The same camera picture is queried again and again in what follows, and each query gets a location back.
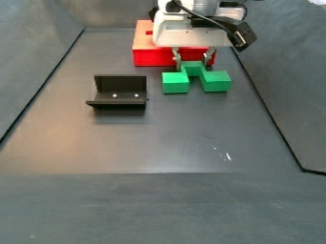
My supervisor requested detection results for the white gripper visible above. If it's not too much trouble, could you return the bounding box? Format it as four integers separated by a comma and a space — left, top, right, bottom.
152, 0, 247, 71

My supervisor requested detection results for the green stepped block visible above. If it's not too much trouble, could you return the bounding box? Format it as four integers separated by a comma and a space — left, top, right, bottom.
161, 61, 231, 94

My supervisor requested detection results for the red base board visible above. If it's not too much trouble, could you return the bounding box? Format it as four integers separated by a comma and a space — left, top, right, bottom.
132, 20, 207, 67

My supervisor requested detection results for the black angle fixture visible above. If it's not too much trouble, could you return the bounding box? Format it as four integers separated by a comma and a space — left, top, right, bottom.
85, 74, 148, 109

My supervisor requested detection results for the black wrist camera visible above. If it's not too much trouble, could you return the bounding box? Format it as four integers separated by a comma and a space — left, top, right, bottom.
228, 22, 257, 51

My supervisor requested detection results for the black cable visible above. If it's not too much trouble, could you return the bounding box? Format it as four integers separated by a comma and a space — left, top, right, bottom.
169, 0, 239, 32

